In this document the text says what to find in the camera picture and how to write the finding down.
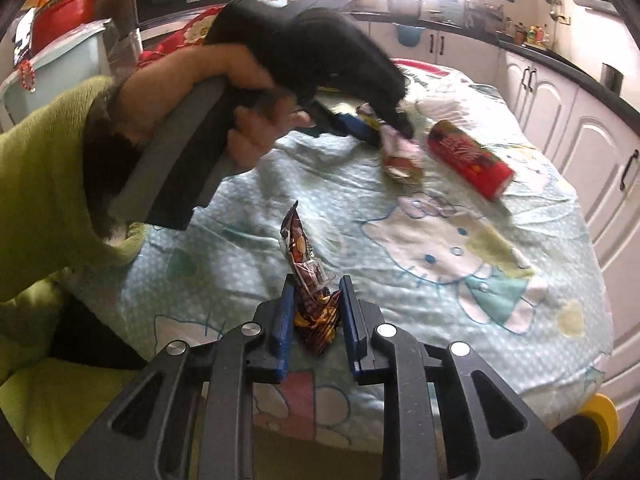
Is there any dark peanut snack wrapper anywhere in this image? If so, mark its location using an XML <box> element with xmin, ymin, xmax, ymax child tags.
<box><xmin>280</xmin><ymin>202</ymin><xmax>341</xmax><ymax>356</ymax></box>

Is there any white red snack wrapper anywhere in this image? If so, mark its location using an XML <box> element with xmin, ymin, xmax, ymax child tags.
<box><xmin>356</xmin><ymin>103</ymin><xmax>425</xmax><ymax>185</ymax></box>

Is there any red candy tube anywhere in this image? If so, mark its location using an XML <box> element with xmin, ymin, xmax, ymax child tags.
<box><xmin>426</xmin><ymin>120</ymin><xmax>515</xmax><ymax>202</ymax></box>

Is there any green sleeve left forearm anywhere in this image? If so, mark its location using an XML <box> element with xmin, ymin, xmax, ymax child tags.
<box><xmin>1</xmin><ymin>76</ymin><xmax>145</xmax><ymax>301</ymax></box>

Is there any yellow rimmed black trash bin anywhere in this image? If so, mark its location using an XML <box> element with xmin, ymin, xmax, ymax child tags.
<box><xmin>552</xmin><ymin>393</ymin><xmax>620</xmax><ymax>479</ymax></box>

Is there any person's left hand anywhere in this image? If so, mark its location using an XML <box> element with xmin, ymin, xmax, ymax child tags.
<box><xmin>112</xmin><ymin>44</ymin><xmax>312</xmax><ymax>171</ymax></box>

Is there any blue hanging basin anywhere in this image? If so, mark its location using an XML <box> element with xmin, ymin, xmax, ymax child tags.
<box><xmin>396</xmin><ymin>24</ymin><xmax>424</xmax><ymax>48</ymax></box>

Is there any steel cooking pot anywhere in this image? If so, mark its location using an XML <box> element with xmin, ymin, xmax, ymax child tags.
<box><xmin>386</xmin><ymin>0</ymin><xmax>425</xmax><ymax>18</ymax></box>

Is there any red floral pillow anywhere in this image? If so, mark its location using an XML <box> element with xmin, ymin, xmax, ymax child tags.
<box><xmin>136</xmin><ymin>6</ymin><xmax>224</xmax><ymax>70</ymax></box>

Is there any black cylindrical container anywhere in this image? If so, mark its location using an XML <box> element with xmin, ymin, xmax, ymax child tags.
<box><xmin>600</xmin><ymin>63</ymin><xmax>624</xmax><ymax>96</ymax></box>

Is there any red plastic container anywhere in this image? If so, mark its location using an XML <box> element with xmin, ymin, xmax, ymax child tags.
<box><xmin>30</xmin><ymin>0</ymin><xmax>96</xmax><ymax>54</ymax></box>

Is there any green cloth on lap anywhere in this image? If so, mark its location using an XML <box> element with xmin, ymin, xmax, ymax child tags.
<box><xmin>1</xmin><ymin>278</ymin><xmax>381</xmax><ymax>479</ymax></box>

